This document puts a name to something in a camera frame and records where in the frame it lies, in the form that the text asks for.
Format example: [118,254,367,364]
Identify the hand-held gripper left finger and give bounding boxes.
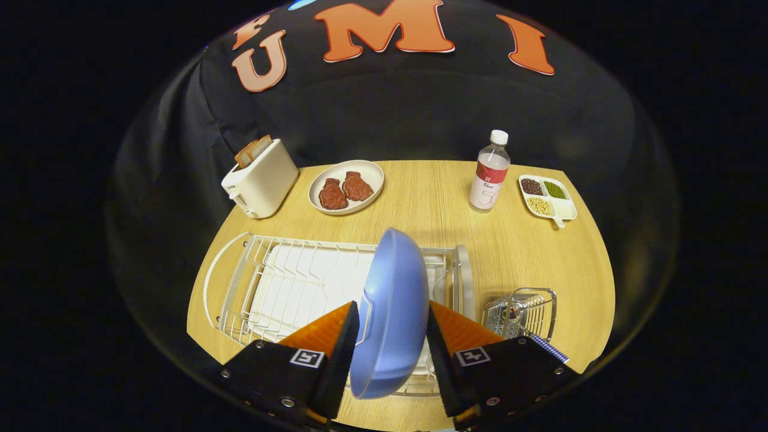
[210,301,361,430]

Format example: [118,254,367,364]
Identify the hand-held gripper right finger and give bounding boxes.
[425,300,580,430]

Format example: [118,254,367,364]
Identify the blue plate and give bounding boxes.
[349,227,431,400]

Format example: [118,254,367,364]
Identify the metal wire basket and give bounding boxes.
[482,287,557,343]

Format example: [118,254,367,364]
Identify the white wire dish rack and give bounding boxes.
[203,232,478,398]

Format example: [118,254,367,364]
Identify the spoon with blue checked handle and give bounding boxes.
[520,324,569,364]

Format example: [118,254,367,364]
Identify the white oval plate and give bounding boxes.
[308,160,385,216]

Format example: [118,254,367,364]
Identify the white divided dish with beans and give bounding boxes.
[518,174,578,229]

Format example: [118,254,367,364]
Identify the red meat piece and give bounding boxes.
[342,171,374,202]
[318,178,349,211]

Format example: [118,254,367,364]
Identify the clear bottle with red label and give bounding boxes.
[469,130,511,213]

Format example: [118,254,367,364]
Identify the white toaster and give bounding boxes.
[221,138,299,219]

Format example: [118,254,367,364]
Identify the black backdrop cloth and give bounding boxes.
[108,0,682,385]

